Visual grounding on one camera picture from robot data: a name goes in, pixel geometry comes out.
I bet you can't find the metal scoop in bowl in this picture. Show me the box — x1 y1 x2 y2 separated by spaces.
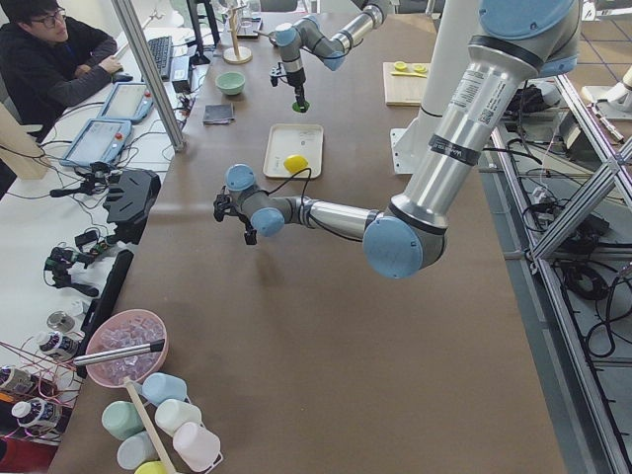
73 339 166 367

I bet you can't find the black plastic bracket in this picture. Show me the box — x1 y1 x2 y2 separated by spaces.
103 169 161 245

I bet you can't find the light blue cup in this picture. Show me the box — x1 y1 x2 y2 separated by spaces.
141 372 188 406

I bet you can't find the cream white cup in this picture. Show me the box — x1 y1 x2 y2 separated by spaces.
154 399 202 436

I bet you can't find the wooden mug tree stand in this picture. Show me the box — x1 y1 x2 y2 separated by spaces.
218 0 252 65

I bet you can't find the pale blue cup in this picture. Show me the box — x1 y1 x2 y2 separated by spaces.
117 432 159 470

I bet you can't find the mint green bowl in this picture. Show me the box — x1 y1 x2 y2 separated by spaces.
215 71 246 96

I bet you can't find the blue teach pendant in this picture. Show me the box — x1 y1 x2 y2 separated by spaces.
99 82 153 123
59 118 132 168

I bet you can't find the pink cup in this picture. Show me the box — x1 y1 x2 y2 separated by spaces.
172 422 221 472

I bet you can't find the mint green cup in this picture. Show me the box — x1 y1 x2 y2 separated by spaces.
101 401 144 440

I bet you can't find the pink ribbed bowl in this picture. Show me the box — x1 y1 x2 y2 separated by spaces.
86 309 169 388

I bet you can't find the green lime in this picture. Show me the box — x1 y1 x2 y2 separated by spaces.
292 102 310 114

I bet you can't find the black keyboard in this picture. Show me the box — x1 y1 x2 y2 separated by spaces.
147 36 173 80

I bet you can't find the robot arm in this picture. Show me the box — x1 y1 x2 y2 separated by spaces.
270 1 390 114
213 1 583 278

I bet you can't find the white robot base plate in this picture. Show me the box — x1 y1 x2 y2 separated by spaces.
389 127 418 175

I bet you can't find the wooden cutting board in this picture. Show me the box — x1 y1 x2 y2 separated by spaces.
382 61 430 107

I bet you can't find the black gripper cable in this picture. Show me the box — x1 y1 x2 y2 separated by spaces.
266 166 314 204

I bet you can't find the person in black jacket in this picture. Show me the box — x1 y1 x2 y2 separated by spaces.
1 1 122 141

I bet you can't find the yellow cup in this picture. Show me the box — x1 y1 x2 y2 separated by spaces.
134 460 167 474

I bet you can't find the yellow lemon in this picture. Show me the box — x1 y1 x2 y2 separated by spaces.
283 154 309 175

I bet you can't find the grey folded cloth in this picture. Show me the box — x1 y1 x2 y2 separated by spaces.
202 104 234 125

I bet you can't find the white rabbit tray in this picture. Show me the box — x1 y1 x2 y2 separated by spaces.
263 123 324 179

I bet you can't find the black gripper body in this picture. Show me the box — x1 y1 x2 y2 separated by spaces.
270 63 306 92
213 186 252 230

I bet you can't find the aluminium frame post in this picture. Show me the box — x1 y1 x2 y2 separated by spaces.
112 0 186 152

